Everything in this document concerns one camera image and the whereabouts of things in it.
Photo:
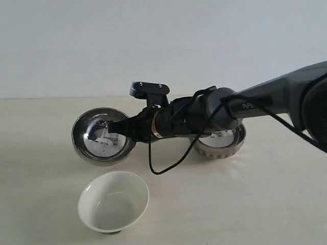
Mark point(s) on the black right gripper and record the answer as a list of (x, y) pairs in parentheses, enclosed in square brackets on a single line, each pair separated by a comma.
[(173, 120)]

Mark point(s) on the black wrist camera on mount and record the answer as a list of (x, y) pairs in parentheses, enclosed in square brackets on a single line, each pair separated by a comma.
[(154, 94)]

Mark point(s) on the stainless steel bowl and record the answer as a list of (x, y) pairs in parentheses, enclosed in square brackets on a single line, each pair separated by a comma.
[(93, 142), (221, 144)]

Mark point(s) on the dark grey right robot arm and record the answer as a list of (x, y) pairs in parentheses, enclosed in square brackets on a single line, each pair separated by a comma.
[(301, 94)]

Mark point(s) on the white ceramic bowl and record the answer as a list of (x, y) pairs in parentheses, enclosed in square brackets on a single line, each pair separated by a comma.
[(113, 202)]

